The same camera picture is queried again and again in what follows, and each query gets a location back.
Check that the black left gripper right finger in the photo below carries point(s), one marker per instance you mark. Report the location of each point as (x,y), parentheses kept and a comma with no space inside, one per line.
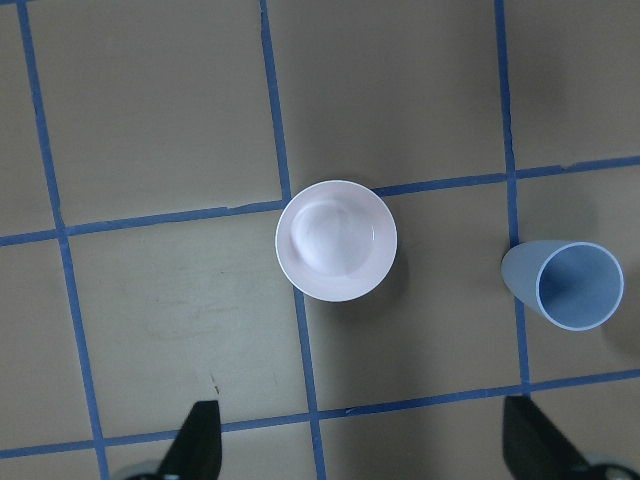
(534,448)

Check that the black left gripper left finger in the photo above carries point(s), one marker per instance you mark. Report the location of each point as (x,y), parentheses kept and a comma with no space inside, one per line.
(196,452)

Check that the blue cup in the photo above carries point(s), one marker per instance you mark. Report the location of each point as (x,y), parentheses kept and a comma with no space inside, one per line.
(575,285)

